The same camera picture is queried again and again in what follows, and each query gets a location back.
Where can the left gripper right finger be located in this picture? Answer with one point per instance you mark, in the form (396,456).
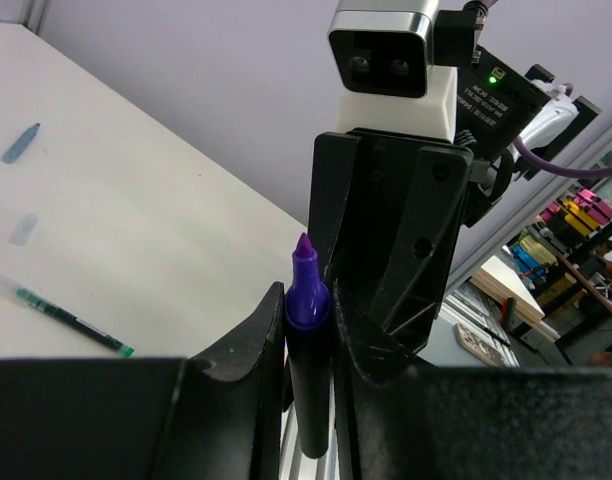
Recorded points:
(396,418)

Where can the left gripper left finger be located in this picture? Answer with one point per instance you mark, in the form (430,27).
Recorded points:
(216,415)

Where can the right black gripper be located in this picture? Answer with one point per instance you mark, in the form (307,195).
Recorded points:
(412,190)

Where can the black purple highlighter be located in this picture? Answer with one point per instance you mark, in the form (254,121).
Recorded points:
(308,335)

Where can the green pen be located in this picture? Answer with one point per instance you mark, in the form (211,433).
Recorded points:
(27,297)

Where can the slim blue pen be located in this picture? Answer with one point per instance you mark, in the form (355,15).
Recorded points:
(13,153)

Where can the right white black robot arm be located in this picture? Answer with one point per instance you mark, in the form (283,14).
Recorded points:
(495,105)

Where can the clear small pen cap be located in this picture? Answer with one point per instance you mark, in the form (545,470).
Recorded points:
(23,231)

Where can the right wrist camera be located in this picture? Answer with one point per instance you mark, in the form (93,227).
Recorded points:
(384,53)

